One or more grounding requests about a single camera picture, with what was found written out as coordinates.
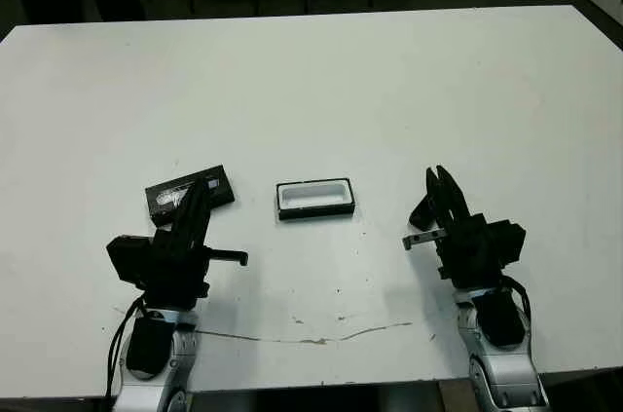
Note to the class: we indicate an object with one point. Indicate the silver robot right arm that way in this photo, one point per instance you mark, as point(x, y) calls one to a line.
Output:
point(506, 373)

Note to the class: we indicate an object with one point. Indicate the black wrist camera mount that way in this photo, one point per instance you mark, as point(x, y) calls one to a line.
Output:
point(508, 241)
point(129, 258)

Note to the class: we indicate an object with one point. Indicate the black printed box lid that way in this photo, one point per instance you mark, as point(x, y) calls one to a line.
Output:
point(165, 202)

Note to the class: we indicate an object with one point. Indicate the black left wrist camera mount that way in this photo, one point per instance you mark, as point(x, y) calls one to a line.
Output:
point(129, 258)

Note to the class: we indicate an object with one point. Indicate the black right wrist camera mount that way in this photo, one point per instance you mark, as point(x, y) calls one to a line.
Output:
point(508, 241)

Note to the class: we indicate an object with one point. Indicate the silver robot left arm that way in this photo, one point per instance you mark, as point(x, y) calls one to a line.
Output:
point(160, 383)

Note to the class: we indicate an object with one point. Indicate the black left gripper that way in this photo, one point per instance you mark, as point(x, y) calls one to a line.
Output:
point(175, 280)

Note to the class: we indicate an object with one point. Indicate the black box base white insert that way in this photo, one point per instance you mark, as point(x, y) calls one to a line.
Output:
point(316, 210)

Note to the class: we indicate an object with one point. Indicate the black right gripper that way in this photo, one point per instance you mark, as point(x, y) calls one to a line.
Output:
point(472, 256)

